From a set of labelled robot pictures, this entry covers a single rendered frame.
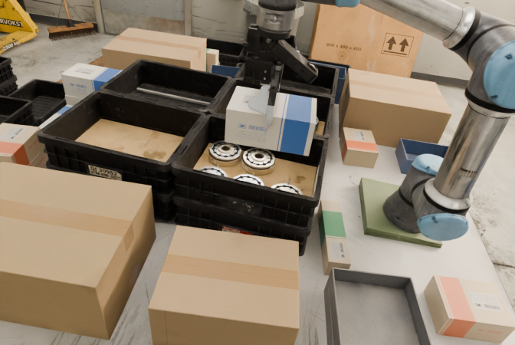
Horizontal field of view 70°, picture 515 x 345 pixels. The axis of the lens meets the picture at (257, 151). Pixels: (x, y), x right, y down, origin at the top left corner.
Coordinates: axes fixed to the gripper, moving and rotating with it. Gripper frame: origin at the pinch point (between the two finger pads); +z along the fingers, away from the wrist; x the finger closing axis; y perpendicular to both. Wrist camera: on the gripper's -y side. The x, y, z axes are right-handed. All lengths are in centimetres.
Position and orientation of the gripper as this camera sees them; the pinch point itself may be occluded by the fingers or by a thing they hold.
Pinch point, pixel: (272, 113)
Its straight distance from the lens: 88.1
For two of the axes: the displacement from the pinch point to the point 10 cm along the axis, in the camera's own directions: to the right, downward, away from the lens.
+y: -9.8, -1.6, 0.6
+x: -1.4, 5.7, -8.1
